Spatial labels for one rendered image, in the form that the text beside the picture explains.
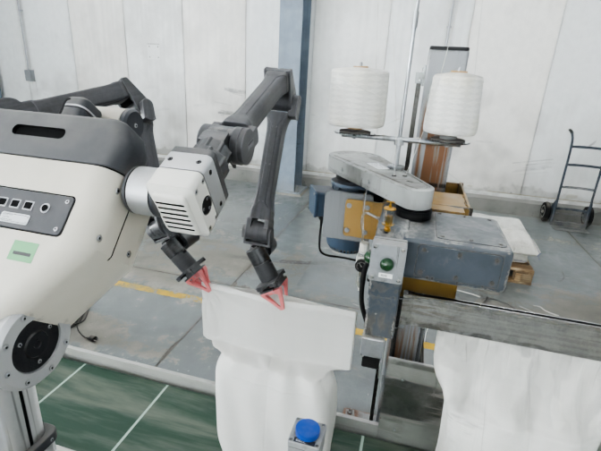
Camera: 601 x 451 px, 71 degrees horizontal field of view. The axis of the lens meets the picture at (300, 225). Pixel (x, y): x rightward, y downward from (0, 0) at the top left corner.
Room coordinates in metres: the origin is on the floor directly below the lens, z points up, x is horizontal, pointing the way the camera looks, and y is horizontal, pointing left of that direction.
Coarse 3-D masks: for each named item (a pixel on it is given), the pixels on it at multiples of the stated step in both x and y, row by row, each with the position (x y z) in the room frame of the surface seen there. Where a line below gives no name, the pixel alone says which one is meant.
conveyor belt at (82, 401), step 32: (64, 384) 1.41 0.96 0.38; (96, 384) 1.42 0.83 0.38; (128, 384) 1.43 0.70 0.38; (160, 384) 1.44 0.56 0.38; (64, 416) 1.24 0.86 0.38; (96, 416) 1.25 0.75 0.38; (128, 416) 1.26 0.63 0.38; (160, 416) 1.27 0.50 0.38; (192, 416) 1.27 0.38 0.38; (96, 448) 1.11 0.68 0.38; (128, 448) 1.11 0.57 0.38; (160, 448) 1.12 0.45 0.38; (192, 448) 1.13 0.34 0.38; (352, 448) 1.17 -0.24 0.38; (384, 448) 1.17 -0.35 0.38
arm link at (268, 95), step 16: (272, 80) 1.14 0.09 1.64; (288, 80) 1.19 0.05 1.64; (256, 96) 1.05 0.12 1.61; (272, 96) 1.09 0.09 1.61; (288, 96) 1.23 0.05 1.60; (240, 112) 0.97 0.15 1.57; (256, 112) 0.99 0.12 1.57; (240, 128) 0.87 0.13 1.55; (256, 128) 0.92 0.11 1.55; (240, 144) 0.84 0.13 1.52; (256, 144) 0.92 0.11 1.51; (240, 160) 0.85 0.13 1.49
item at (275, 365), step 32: (224, 288) 1.15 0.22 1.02; (224, 320) 1.15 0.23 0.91; (256, 320) 1.11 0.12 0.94; (288, 320) 1.08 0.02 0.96; (320, 320) 1.07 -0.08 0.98; (352, 320) 1.05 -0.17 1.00; (224, 352) 1.11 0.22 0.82; (256, 352) 1.11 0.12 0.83; (288, 352) 1.08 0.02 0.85; (320, 352) 1.07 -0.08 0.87; (352, 352) 1.04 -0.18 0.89; (224, 384) 1.07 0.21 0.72; (256, 384) 1.03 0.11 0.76; (288, 384) 1.01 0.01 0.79; (320, 384) 1.01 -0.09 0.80; (224, 416) 1.06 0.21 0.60; (256, 416) 1.03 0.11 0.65; (288, 416) 1.00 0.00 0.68; (320, 416) 0.99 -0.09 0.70; (224, 448) 1.06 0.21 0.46; (256, 448) 1.02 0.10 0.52
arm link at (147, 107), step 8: (144, 104) 1.33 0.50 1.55; (152, 104) 1.35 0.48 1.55; (144, 112) 1.31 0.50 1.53; (152, 112) 1.34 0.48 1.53; (144, 120) 1.32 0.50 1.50; (152, 120) 1.33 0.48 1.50; (144, 128) 1.32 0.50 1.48; (152, 128) 1.34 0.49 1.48; (144, 136) 1.30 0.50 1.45; (152, 136) 1.33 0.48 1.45; (152, 144) 1.31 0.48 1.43; (152, 152) 1.30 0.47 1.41; (152, 160) 1.28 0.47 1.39; (152, 224) 1.19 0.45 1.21; (160, 224) 1.18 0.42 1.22; (152, 232) 1.18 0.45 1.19; (160, 232) 1.17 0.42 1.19
